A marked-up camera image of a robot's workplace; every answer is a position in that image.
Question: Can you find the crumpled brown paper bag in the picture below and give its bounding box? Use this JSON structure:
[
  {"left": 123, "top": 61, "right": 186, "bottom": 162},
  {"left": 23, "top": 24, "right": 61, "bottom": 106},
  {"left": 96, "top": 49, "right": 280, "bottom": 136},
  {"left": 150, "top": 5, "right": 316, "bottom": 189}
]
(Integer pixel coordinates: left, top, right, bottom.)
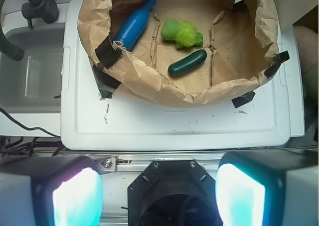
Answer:
[{"left": 77, "top": 0, "right": 289, "bottom": 108}]

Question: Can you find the blue plastic bottle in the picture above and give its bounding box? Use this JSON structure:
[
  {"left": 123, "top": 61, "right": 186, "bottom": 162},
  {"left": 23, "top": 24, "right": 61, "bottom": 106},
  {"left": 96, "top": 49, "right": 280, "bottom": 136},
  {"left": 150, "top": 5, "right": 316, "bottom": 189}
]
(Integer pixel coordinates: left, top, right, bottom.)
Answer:
[{"left": 113, "top": 0, "right": 157, "bottom": 51}]

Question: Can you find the green fuzzy plush toy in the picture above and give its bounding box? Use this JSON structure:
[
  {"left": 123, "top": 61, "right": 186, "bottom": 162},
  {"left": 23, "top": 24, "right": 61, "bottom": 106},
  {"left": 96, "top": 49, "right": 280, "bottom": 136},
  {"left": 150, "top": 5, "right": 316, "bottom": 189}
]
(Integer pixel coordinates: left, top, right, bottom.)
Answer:
[{"left": 160, "top": 18, "right": 203, "bottom": 49}]

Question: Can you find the dark green plastic pickle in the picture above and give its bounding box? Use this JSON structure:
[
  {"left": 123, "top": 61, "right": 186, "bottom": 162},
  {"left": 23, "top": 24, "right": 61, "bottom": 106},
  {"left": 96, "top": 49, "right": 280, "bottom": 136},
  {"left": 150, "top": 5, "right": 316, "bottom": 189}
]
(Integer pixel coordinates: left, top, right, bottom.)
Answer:
[{"left": 168, "top": 49, "right": 207, "bottom": 76}]

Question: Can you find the aluminium rail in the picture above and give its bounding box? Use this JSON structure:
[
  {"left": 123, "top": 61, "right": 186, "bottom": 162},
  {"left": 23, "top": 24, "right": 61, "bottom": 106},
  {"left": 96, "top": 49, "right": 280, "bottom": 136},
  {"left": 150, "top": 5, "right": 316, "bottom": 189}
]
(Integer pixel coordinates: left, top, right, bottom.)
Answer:
[{"left": 89, "top": 151, "right": 225, "bottom": 172}]

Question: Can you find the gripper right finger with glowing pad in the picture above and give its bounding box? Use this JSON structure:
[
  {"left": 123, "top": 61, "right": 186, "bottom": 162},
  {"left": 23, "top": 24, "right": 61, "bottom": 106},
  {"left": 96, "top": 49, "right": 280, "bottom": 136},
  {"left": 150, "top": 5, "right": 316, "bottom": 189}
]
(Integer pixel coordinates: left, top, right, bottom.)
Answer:
[{"left": 215, "top": 151, "right": 319, "bottom": 226}]

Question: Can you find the dark grey toy faucet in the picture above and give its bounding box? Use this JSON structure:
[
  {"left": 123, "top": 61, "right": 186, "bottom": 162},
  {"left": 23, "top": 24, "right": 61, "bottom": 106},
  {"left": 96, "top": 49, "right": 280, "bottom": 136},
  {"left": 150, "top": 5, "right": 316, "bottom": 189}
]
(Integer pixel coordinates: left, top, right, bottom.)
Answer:
[{"left": 0, "top": 0, "right": 59, "bottom": 61}]

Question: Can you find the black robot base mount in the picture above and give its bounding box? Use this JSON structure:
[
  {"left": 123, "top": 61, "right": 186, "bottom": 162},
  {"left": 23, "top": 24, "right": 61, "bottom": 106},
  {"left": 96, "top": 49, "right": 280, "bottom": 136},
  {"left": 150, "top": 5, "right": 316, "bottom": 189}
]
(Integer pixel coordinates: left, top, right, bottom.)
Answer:
[{"left": 128, "top": 160, "right": 223, "bottom": 226}]

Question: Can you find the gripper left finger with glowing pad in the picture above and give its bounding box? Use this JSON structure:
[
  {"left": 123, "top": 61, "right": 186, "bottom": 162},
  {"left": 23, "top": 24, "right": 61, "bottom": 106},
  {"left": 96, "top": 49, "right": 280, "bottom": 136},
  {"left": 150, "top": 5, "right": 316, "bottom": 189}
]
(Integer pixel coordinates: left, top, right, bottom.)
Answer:
[{"left": 0, "top": 156, "right": 103, "bottom": 226}]

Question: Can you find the black cable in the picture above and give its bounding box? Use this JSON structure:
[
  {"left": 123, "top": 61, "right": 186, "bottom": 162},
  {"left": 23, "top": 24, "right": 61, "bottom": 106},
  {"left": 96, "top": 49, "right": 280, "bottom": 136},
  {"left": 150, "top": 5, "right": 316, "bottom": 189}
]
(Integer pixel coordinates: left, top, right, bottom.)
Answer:
[{"left": 0, "top": 107, "right": 62, "bottom": 138}]

